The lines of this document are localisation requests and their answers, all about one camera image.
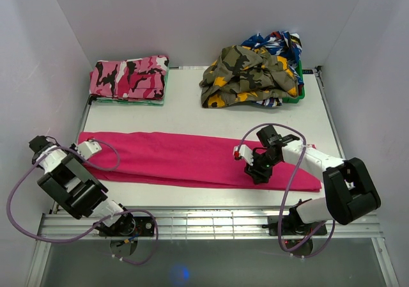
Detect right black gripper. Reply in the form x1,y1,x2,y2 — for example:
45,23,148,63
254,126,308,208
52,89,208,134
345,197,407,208
245,151,280,185

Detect magenta pink trousers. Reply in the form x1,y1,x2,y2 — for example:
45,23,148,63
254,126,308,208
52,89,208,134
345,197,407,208
77,131,323,192

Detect olive yellow camouflage trousers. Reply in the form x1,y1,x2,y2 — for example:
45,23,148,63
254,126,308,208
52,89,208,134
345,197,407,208
199,45,298,108

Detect aluminium front rail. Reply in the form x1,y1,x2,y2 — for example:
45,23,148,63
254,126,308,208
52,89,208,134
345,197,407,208
36,205,384,242

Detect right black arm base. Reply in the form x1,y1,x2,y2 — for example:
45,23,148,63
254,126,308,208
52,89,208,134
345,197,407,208
261,215,328,258

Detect pink camouflage folded trousers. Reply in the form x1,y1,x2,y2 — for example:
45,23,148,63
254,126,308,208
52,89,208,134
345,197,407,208
89,55,169,101

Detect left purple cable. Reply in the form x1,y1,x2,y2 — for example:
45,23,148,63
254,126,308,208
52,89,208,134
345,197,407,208
6,138,160,266

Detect green plastic bin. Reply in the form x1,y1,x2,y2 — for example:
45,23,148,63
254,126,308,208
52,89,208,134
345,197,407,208
281,59,306,104

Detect blue white camouflage trousers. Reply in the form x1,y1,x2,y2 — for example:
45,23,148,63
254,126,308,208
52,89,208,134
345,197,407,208
242,31,305,108

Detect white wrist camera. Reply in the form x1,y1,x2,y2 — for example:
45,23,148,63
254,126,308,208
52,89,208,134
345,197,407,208
75,141,102,160
233,144,254,166

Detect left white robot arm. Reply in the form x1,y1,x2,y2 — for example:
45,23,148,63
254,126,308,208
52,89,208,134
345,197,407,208
29,136,136,237

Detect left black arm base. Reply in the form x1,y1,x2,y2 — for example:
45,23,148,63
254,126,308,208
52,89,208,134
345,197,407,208
96,213,155,257

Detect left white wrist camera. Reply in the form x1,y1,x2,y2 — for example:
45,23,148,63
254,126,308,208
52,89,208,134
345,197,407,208
75,141,102,160

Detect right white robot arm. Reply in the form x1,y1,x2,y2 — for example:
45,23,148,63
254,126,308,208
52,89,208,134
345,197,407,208
233,123,381,234

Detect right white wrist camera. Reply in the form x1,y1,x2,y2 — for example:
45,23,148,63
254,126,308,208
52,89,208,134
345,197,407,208
233,144,254,166

